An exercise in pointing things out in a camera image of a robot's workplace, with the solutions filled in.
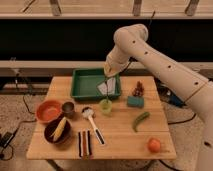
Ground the green chili pepper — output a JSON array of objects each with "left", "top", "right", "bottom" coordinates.
[{"left": 132, "top": 112, "right": 150, "bottom": 132}]

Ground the brown grape bunch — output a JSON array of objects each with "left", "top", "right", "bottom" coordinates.
[{"left": 132, "top": 81, "right": 144, "bottom": 97}]

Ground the green plastic cup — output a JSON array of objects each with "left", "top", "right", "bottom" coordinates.
[{"left": 99, "top": 99, "right": 112, "bottom": 115}]

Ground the orange plastic bowl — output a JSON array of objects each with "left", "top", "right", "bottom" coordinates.
[{"left": 35, "top": 100, "right": 62, "bottom": 123}]

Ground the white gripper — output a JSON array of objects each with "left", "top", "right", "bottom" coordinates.
[{"left": 104, "top": 49, "right": 130, "bottom": 77}]

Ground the yellow corn cob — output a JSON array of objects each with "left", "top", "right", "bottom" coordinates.
[{"left": 52, "top": 117, "right": 66, "bottom": 142}]

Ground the orange tomato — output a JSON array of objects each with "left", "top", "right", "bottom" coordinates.
[{"left": 147, "top": 138, "right": 161, "bottom": 153}]

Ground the black power adapter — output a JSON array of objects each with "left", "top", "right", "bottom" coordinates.
[{"left": 0, "top": 132, "right": 14, "bottom": 148}]

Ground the small metal cup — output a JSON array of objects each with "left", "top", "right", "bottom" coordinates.
[{"left": 62, "top": 102, "right": 75, "bottom": 118}]

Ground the white folded cloth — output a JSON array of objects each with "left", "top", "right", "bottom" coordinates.
[{"left": 97, "top": 78, "right": 116, "bottom": 95}]

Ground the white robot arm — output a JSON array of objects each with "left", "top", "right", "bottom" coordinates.
[{"left": 104, "top": 24, "right": 213, "bottom": 171}]

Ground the green plastic tray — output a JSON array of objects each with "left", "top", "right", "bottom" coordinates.
[{"left": 70, "top": 68, "right": 121, "bottom": 101}]

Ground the dark brown bowl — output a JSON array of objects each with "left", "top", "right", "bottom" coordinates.
[{"left": 44, "top": 119, "right": 71, "bottom": 144}]

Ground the teal sponge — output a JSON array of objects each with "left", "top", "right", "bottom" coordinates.
[{"left": 127, "top": 96, "right": 144, "bottom": 108}]

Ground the silver fork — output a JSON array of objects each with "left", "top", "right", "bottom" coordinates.
[{"left": 105, "top": 77, "right": 109, "bottom": 103}]

